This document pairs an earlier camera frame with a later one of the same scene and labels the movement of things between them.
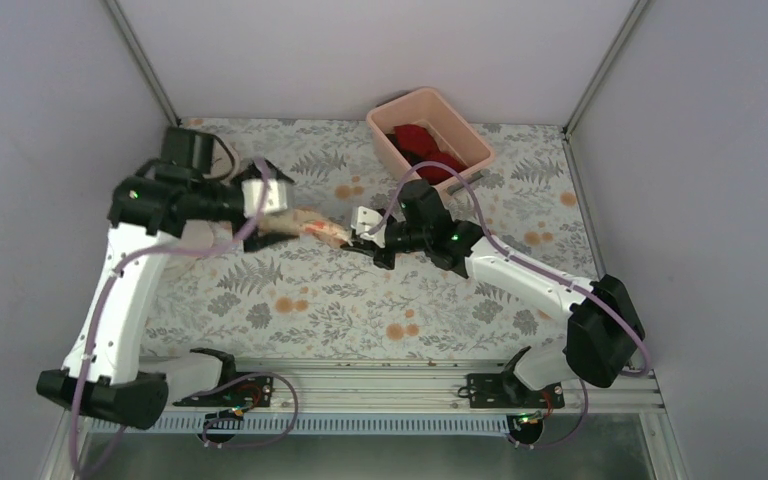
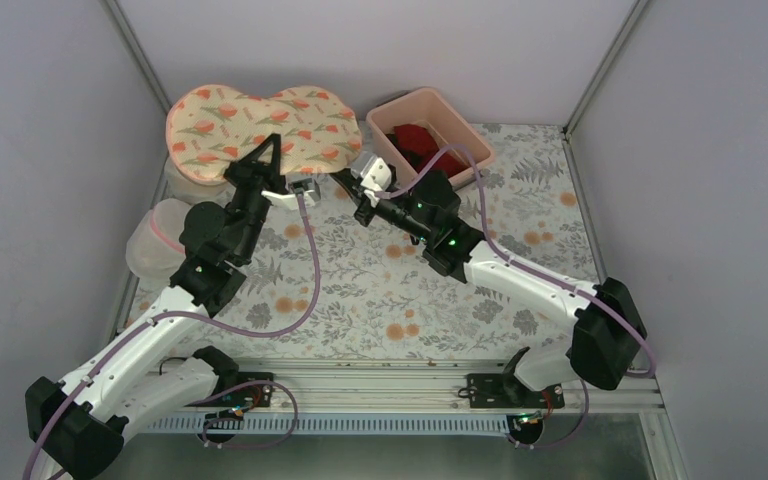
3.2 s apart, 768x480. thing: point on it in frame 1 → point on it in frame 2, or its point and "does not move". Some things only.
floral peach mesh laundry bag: (306, 223) → (213, 127)
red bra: (420, 147) does not move
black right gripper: (370, 249) → (358, 193)
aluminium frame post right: (566, 135) does not move
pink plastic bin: (421, 127) does not move
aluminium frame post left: (128, 35) does not move
